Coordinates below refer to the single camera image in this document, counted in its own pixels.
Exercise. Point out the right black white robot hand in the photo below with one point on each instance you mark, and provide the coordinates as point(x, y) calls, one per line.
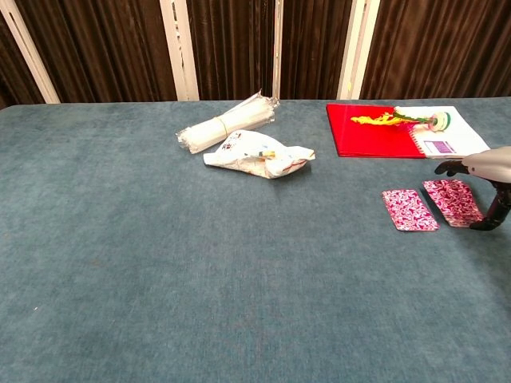
point(493, 163)

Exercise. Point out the red and white notebook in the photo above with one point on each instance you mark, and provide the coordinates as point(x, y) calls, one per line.
point(367, 135)

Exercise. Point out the crumpled white plastic bag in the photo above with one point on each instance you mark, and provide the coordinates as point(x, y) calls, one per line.
point(259, 157)

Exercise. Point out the thin grey pole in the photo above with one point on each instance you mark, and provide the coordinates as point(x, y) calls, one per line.
point(277, 48)

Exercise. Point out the rubber band around straws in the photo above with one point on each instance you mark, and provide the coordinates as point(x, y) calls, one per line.
point(224, 126)

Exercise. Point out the bundle of wrapped white straws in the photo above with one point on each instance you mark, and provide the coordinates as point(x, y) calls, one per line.
point(215, 127)

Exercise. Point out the blue felt table mat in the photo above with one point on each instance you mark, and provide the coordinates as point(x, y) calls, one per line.
point(199, 259)

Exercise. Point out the dark brown pleated curtain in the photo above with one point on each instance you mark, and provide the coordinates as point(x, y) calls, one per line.
point(108, 48)

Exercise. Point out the white frame post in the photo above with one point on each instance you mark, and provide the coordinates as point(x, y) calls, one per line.
point(30, 52)
point(179, 52)
point(357, 52)

